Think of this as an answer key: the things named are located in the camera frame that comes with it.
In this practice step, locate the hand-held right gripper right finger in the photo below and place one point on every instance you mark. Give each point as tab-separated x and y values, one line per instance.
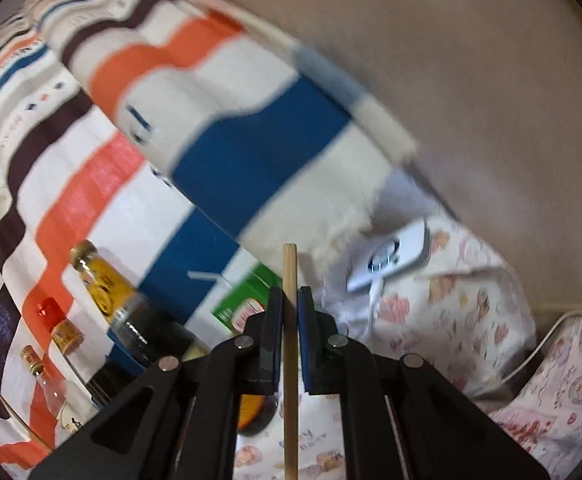
306	330

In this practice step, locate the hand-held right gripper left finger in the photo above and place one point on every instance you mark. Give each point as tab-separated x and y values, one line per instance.
276	330

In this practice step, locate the wooden chopstick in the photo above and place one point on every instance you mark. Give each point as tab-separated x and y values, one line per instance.
290	270

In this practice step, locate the small green carton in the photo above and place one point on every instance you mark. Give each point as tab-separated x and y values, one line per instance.
243	305

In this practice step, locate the printed tablecloth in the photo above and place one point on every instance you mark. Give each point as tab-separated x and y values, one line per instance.
421	320

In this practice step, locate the white lamp stand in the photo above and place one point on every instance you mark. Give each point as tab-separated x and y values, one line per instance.
396	255

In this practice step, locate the yellow-cap dark sauce bottle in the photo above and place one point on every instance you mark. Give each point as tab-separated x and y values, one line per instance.
121	310

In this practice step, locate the red-cap sauce bottle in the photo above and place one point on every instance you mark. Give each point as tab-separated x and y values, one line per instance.
66	337

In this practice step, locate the striped blanket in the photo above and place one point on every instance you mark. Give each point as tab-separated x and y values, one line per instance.
221	125

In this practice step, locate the clear liquor bottle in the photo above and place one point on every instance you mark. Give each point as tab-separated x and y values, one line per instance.
51	390

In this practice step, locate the thin wooden stick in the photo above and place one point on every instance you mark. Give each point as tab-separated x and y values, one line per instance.
26	425

